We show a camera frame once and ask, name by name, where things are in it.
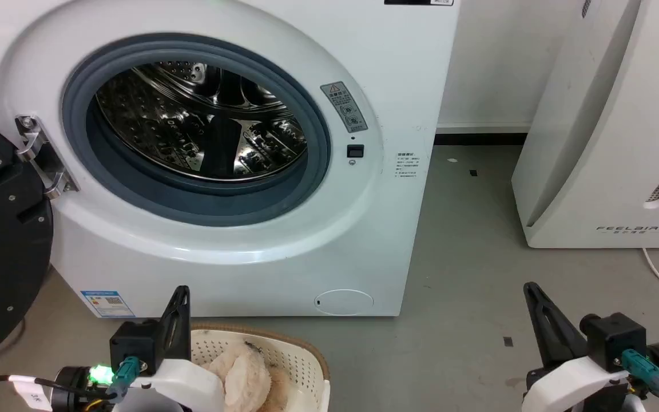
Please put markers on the white front-load washing machine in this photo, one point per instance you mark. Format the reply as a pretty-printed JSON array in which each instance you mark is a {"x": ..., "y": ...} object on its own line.
[{"x": 398, "y": 86}]

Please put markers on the blue energy label sticker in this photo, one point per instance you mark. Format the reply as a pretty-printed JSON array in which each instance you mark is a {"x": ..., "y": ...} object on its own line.
[{"x": 107, "y": 303}]

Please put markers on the white air purifier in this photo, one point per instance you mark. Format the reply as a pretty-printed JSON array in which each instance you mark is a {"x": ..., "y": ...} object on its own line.
[{"x": 610, "y": 131}]

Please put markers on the black washing machine door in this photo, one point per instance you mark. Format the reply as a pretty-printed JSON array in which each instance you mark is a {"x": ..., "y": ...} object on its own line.
[{"x": 3, "y": 240}]

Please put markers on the metal washing machine door hinge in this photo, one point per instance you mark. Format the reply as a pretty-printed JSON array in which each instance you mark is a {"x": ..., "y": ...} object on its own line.
[{"x": 43, "y": 157}]

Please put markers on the small printed text label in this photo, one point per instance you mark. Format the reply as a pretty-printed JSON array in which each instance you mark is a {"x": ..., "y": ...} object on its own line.
[{"x": 406, "y": 166}]

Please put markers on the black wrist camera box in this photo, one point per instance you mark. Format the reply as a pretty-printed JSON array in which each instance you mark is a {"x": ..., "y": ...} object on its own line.
[
  {"x": 135, "y": 343},
  {"x": 615, "y": 337}
]

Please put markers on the grey warning sticker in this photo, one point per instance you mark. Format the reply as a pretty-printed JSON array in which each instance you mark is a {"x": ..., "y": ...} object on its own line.
[{"x": 344, "y": 106}]

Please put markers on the grey rubber door gasket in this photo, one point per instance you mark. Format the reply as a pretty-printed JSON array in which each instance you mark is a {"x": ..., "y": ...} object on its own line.
[{"x": 312, "y": 171}]

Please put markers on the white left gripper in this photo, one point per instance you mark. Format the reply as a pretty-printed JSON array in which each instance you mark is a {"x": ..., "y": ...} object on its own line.
[{"x": 183, "y": 380}]

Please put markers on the round filter cover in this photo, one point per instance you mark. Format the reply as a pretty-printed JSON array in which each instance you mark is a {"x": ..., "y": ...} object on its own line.
[{"x": 344, "y": 301}]

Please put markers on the black door latch socket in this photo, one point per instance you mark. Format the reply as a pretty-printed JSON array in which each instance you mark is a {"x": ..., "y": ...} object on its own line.
[{"x": 355, "y": 151}]

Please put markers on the beige cloth in basket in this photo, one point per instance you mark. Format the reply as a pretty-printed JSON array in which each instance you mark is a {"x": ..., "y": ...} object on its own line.
[{"x": 246, "y": 377}]

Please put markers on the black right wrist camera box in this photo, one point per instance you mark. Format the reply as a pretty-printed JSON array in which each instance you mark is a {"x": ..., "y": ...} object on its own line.
[{"x": 615, "y": 337}]

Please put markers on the stainless steel washing machine drum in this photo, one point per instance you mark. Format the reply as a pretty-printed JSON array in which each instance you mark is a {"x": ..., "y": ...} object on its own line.
[{"x": 163, "y": 126}]

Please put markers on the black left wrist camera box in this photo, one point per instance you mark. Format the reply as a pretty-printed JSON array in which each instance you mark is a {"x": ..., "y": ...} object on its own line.
[{"x": 135, "y": 343}]

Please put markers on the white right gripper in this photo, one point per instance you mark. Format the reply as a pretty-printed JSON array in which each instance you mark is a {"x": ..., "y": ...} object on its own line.
[{"x": 575, "y": 383}]

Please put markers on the white plastic laundry basket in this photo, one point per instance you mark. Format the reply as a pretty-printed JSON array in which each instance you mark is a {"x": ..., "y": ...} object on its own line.
[{"x": 301, "y": 366}]

